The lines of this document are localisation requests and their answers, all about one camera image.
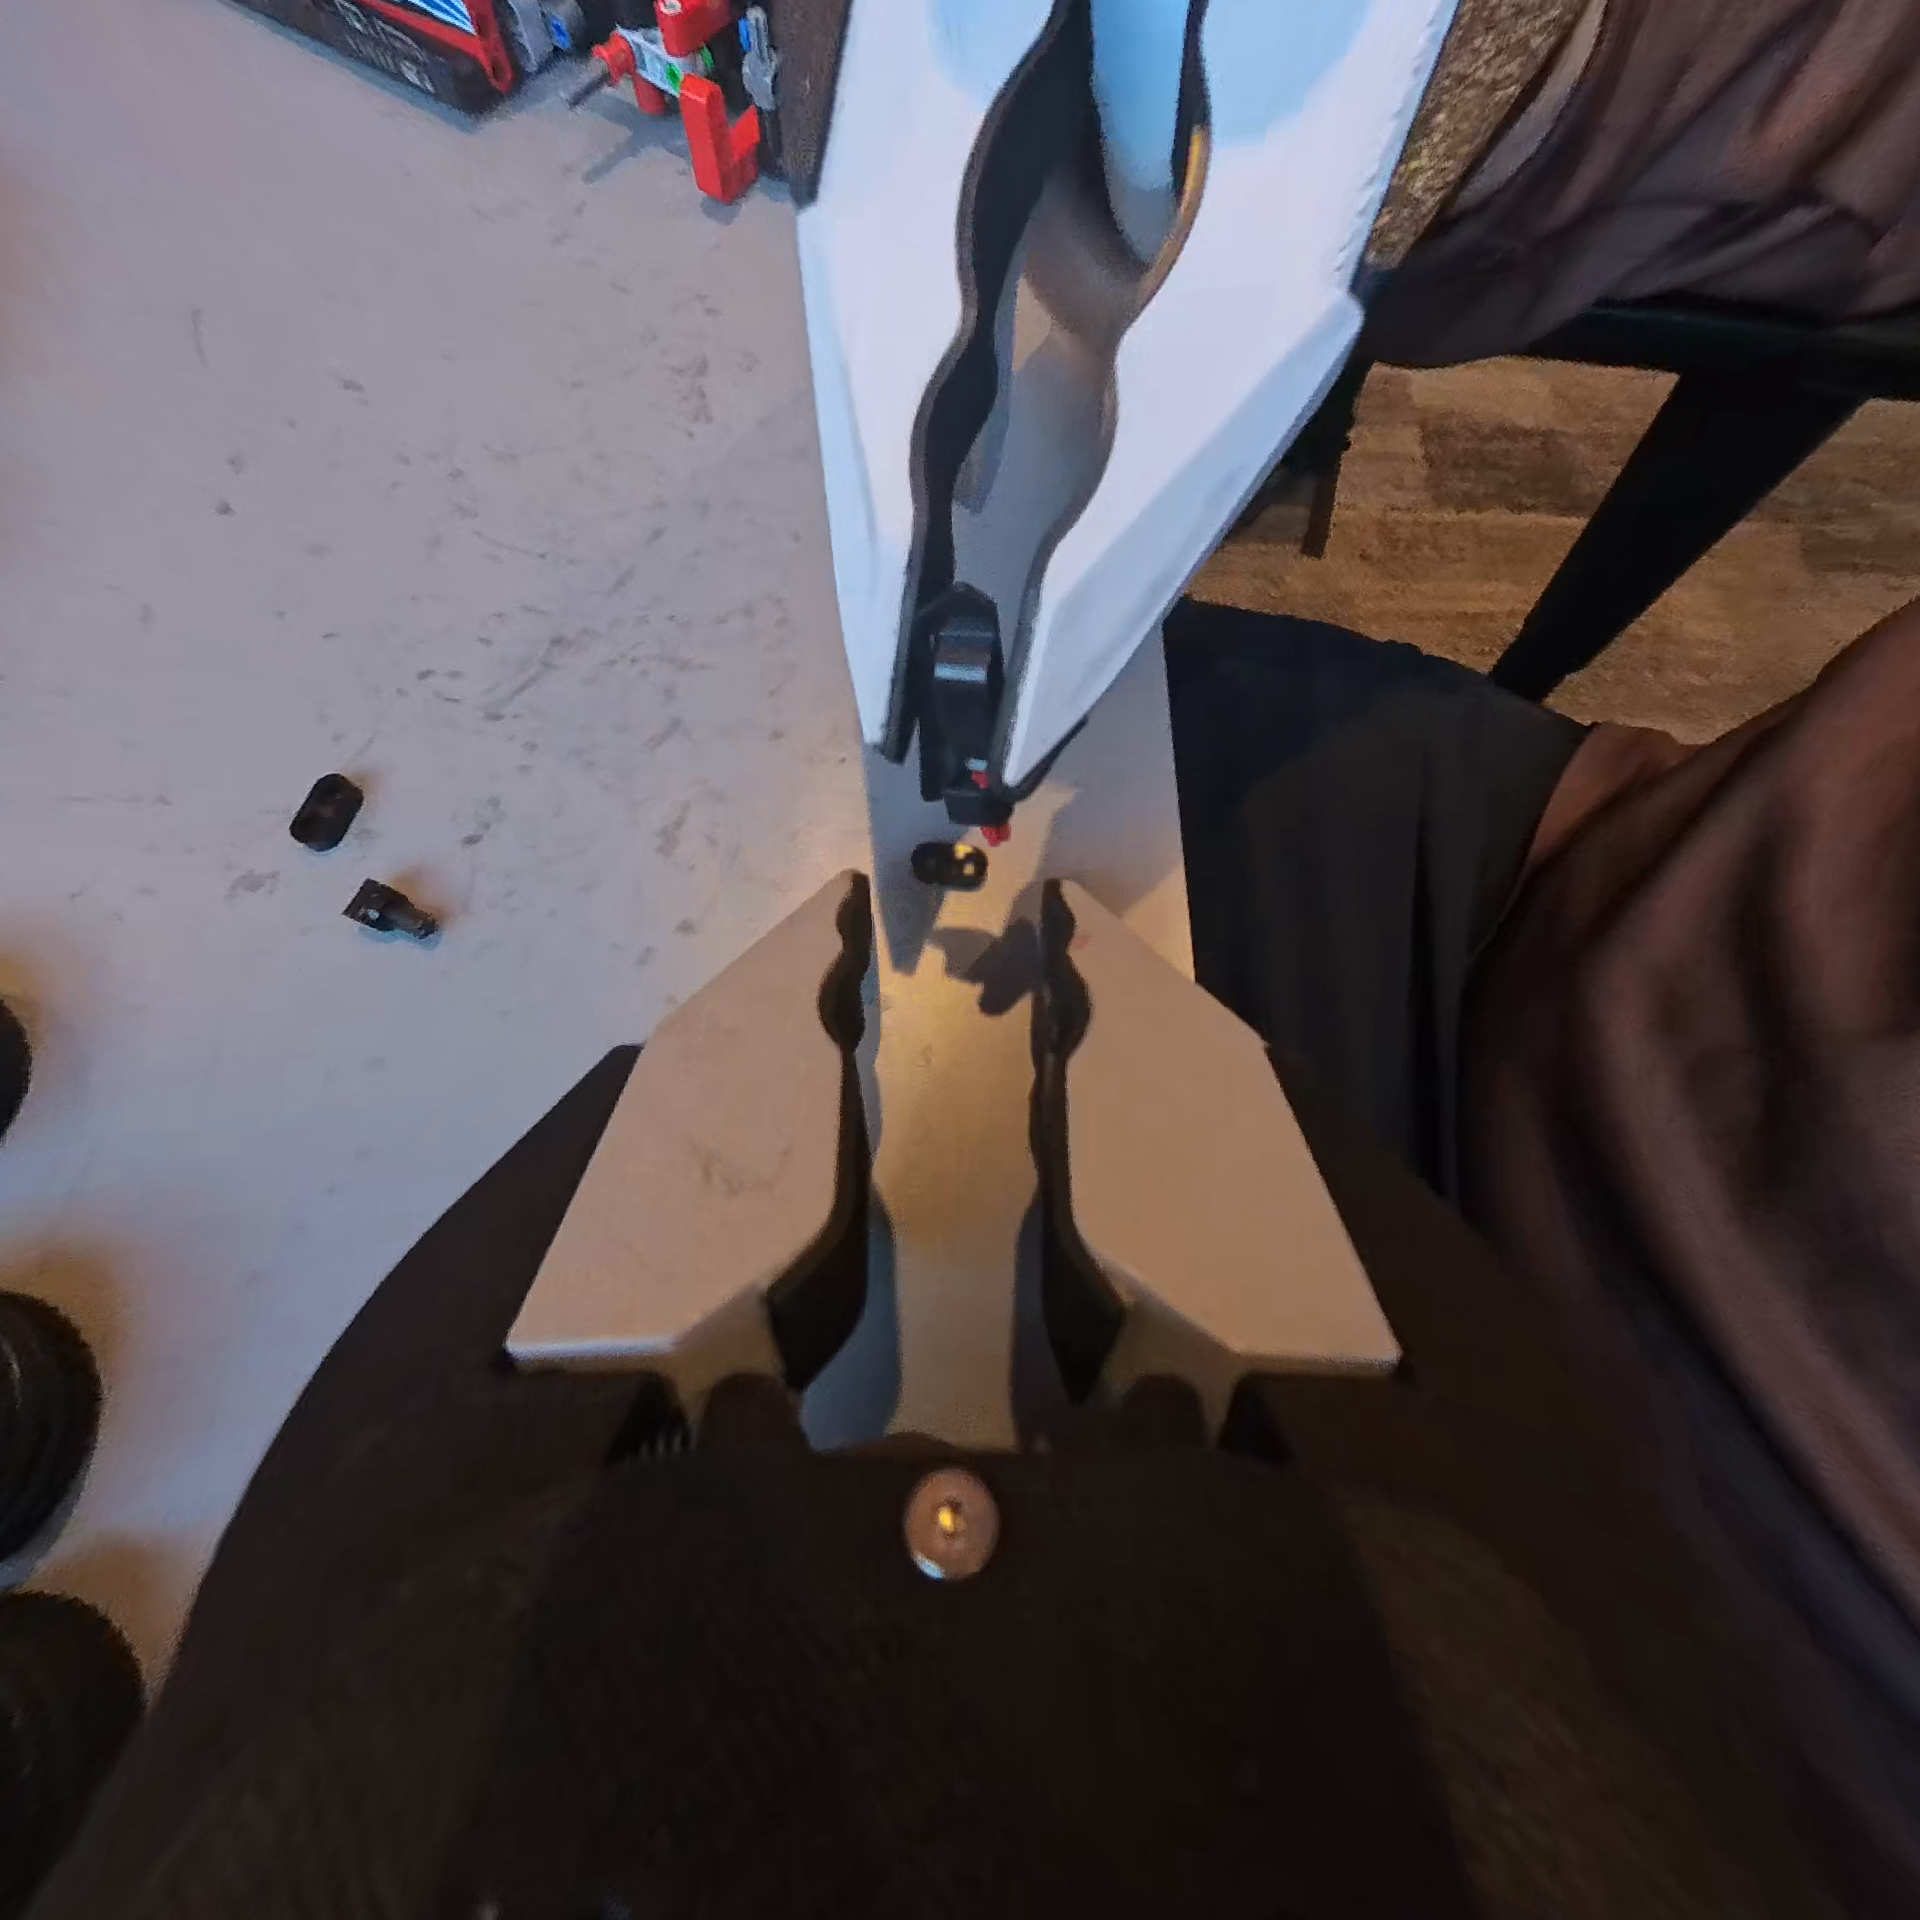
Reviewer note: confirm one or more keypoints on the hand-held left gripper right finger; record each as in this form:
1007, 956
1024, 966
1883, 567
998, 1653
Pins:
1200, 1203

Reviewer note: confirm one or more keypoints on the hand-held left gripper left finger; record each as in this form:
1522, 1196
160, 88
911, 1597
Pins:
720, 1173

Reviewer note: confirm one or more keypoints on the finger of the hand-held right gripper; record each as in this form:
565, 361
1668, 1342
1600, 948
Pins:
1277, 225
885, 225

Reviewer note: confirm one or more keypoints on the black oval toy connector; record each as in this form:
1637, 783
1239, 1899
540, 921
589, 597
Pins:
326, 809
946, 863

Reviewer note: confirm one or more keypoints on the black toy pin connector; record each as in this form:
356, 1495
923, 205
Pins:
392, 909

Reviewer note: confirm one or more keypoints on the black star-printed brick piece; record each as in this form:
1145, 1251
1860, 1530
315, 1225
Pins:
960, 677

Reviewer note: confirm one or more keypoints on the person's right forearm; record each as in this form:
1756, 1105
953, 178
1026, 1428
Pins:
1723, 151

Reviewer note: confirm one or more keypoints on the person's black pants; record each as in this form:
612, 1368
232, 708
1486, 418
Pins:
1349, 828

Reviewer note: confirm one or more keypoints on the red white toy race car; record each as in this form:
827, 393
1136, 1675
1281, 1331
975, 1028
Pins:
451, 43

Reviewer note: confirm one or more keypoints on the person's brown sweater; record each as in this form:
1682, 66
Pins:
1771, 1050

